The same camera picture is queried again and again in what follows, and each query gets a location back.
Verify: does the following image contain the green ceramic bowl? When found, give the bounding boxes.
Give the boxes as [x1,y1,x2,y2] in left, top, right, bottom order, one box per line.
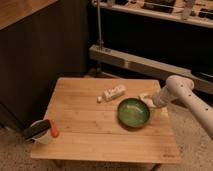
[117,98,150,128]

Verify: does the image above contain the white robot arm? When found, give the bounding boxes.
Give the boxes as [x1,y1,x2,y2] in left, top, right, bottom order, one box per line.
[139,75,213,140]

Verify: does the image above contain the white plastic bottle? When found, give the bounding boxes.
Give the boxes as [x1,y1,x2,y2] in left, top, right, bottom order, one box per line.
[97,85,126,103]

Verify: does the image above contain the wooden table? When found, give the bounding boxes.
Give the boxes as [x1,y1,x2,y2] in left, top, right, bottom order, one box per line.
[31,77,181,163]

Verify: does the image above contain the metal shelf rack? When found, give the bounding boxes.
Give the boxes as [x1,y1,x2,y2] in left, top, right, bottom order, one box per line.
[89,0,213,99]

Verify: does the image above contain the orange carrot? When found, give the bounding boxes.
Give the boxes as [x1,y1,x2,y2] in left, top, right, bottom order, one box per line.
[49,120,59,138]

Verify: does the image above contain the white mug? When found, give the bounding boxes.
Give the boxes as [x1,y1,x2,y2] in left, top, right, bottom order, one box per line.
[32,128,52,144]

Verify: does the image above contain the dark wooden cabinet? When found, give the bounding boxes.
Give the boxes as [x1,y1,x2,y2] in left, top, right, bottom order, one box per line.
[0,0,88,132]

